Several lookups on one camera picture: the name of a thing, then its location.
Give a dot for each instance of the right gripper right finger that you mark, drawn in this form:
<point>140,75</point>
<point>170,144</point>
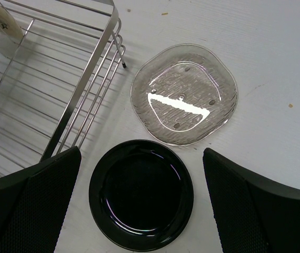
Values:
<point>253,213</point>

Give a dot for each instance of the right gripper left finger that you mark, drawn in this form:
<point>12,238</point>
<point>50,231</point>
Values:
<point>34,202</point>

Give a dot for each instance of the black round plate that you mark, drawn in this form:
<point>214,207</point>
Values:
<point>141,195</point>

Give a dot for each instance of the chrome wire dish rack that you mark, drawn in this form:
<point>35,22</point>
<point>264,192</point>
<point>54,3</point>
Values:
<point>56,81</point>

